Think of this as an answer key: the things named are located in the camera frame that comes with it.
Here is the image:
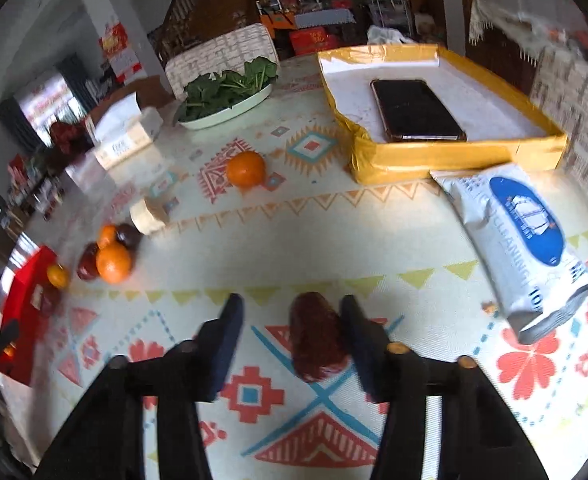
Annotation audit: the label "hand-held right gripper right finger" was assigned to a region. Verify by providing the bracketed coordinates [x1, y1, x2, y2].
[340, 294, 549, 480]

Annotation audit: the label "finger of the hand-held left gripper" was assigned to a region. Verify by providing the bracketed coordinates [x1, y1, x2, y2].
[0, 320, 21, 361]

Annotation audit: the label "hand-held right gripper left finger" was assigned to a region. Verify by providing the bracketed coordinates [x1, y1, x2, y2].
[34, 292, 247, 480]

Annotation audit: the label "red tray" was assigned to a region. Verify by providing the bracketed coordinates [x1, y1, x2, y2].
[0, 245, 62, 386]

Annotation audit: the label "large orange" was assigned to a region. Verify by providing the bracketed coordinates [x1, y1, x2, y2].
[225, 151, 267, 190]
[95, 243, 134, 283]

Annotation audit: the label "dark purple plum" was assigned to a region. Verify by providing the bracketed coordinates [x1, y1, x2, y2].
[115, 223, 142, 251]

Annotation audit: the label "white blue wet wipes pack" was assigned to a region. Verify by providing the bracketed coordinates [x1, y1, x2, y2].
[430, 162, 588, 345]

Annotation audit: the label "yellow cardboard box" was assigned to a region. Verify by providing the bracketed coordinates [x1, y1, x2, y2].
[317, 44, 569, 186]

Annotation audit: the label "red clothing pile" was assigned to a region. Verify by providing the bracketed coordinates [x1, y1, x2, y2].
[49, 121, 87, 156]

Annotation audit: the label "white tissue box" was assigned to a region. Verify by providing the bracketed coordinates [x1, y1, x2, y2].
[91, 92, 165, 170]

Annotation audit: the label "white oval plate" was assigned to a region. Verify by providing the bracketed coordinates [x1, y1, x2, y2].
[175, 82, 273, 131]

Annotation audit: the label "black smartphone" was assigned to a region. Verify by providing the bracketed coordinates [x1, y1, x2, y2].
[370, 78, 468, 143]

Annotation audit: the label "window with blue curtains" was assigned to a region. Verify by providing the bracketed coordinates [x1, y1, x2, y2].
[0, 55, 92, 146]

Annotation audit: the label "green spinach leaves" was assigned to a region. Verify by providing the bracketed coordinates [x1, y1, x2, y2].
[176, 56, 279, 122]

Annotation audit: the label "brown chair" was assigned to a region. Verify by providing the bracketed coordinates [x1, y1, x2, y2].
[85, 76, 173, 131]

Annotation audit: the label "patterned fabric chair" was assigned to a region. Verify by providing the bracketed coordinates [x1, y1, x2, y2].
[165, 23, 281, 101]
[528, 35, 588, 221]

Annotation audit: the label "white plastic bag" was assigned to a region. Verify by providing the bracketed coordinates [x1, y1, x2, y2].
[368, 25, 407, 44]

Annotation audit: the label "blue checked table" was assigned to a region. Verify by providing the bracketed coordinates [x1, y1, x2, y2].
[294, 9, 357, 29]

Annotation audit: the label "wooden staircase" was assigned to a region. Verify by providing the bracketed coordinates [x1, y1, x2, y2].
[149, 0, 209, 61]

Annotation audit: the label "fringed white towel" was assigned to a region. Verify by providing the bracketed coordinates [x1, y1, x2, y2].
[468, 0, 539, 61]

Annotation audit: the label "red wall calendar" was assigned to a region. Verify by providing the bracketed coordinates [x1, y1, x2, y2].
[99, 20, 142, 81]

